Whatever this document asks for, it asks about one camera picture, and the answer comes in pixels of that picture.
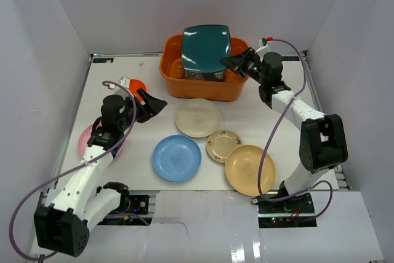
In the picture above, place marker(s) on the orange plastic bin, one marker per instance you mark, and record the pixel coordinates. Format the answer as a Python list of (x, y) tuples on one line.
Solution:
[(171, 69)]

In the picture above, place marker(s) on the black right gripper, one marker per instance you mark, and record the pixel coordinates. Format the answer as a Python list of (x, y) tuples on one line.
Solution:
[(239, 62)]

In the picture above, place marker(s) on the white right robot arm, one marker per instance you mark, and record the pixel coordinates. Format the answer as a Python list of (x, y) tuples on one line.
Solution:
[(322, 145)]

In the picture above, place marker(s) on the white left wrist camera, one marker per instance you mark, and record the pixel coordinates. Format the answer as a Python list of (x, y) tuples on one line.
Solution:
[(124, 82)]

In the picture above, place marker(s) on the teal square plate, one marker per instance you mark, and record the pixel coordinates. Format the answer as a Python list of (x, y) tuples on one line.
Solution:
[(203, 47)]

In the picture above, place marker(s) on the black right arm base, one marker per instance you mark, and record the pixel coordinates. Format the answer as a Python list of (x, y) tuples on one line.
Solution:
[(298, 212)]

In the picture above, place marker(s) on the small cream patterned plate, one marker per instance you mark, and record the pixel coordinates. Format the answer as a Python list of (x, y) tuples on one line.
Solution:
[(221, 143)]

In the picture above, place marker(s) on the blue bear plate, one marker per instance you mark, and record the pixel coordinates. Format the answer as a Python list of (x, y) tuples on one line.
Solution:
[(176, 158)]

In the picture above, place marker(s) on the black floral square plate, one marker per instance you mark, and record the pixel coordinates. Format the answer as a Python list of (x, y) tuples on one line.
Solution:
[(218, 76)]

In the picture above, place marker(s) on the pink round plate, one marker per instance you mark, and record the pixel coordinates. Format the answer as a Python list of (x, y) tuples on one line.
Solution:
[(83, 139)]

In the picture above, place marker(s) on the orange round plate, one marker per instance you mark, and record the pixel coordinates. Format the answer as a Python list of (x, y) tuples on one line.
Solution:
[(134, 86)]

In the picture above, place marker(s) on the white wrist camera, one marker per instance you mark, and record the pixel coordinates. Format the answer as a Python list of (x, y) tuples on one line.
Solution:
[(264, 46), (124, 82)]

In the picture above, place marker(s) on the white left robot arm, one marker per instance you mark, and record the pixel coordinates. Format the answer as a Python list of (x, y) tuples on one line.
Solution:
[(64, 225)]

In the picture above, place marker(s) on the cream bear plate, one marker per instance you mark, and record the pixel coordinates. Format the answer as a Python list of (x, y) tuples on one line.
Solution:
[(197, 118)]

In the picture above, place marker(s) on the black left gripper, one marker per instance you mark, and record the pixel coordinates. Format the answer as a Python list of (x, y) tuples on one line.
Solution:
[(140, 108)]

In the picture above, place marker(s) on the tan bear plate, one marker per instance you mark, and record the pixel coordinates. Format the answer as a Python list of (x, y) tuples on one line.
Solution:
[(242, 167)]

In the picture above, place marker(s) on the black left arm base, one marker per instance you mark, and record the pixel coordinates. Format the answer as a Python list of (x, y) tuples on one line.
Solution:
[(139, 213)]

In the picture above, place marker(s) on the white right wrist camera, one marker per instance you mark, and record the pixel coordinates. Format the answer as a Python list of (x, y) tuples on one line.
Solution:
[(264, 46)]

